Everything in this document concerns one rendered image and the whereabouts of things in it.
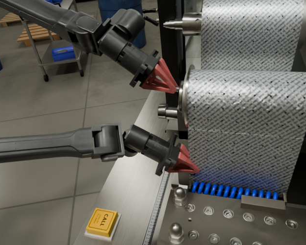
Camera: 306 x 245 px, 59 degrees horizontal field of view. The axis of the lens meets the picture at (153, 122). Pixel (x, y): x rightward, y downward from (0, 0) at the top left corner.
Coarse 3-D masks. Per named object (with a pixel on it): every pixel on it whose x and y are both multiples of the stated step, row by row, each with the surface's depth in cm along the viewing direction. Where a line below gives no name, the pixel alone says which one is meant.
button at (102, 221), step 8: (96, 208) 80; (96, 216) 77; (104, 216) 77; (112, 216) 77; (88, 224) 76; (96, 224) 75; (104, 224) 75; (112, 224) 75; (88, 232) 76; (96, 232) 74; (104, 232) 73
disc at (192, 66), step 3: (192, 66) 60; (189, 69) 58; (192, 69) 60; (189, 72) 57; (189, 75) 57; (189, 78) 57; (186, 81) 56; (186, 84) 56; (186, 87) 55; (186, 90) 55; (186, 93) 55; (186, 96) 55; (186, 99) 56; (186, 102) 56; (186, 105) 56; (186, 108) 56; (186, 111) 57; (186, 114) 57; (186, 117) 57; (186, 120) 58; (186, 123) 59; (186, 126) 60
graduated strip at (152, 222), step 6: (168, 174) 90; (162, 180) 88; (168, 180) 88; (162, 186) 87; (162, 192) 85; (156, 198) 83; (162, 198) 83; (156, 204) 81; (156, 210) 80; (156, 216) 78; (150, 222) 77; (156, 222) 77; (150, 228) 75; (150, 234) 74; (144, 240) 73; (150, 240) 73
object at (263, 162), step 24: (192, 144) 63; (216, 144) 61; (240, 144) 59; (264, 144) 58; (288, 144) 56; (216, 168) 66; (240, 168) 64; (264, 168) 62; (288, 168) 60; (264, 192) 67
